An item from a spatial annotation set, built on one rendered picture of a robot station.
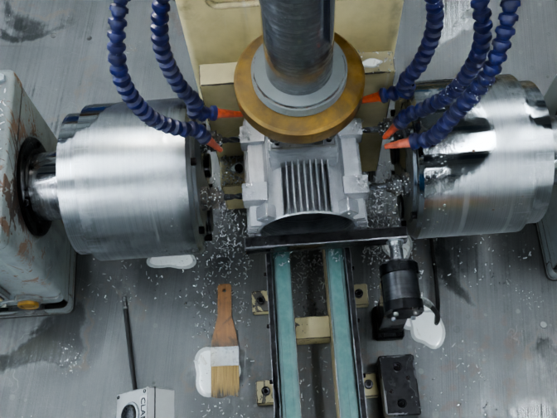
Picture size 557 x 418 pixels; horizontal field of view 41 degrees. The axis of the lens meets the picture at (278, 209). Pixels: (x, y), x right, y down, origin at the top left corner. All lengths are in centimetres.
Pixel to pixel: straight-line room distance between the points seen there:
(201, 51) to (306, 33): 43
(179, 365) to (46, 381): 24
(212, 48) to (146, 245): 36
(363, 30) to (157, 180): 43
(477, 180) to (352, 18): 34
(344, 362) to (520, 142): 43
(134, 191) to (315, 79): 31
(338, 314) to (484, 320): 29
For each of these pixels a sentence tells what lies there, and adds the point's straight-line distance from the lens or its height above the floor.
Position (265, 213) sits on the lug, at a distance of 110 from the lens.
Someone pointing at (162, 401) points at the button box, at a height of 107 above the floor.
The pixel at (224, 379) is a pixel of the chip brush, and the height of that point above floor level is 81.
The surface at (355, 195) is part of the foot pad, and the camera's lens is 114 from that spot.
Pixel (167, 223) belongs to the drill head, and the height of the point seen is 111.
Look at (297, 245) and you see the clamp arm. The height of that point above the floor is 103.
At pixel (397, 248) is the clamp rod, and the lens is 116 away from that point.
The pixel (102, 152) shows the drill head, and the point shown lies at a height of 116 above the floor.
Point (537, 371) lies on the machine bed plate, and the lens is 138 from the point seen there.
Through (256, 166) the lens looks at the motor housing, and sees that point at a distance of 116.
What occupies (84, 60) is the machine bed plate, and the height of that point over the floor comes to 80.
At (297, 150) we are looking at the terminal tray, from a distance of 109.
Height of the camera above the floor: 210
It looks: 67 degrees down
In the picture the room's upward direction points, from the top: 6 degrees counter-clockwise
